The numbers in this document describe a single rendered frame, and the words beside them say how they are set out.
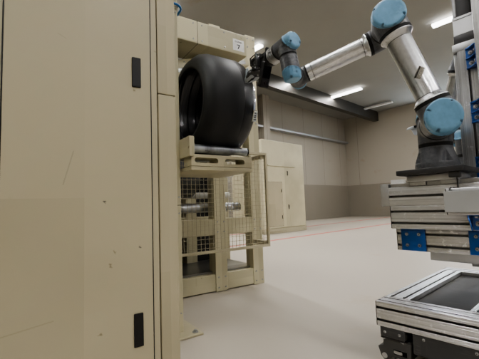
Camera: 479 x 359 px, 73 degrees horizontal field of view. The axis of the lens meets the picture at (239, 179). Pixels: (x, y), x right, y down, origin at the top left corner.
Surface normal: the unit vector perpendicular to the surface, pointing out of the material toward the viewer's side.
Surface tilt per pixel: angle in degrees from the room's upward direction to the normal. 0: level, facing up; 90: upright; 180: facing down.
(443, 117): 97
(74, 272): 90
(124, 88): 90
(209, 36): 90
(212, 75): 77
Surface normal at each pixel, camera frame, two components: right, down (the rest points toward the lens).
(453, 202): -0.75, -0.03
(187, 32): 0.54, -0.09
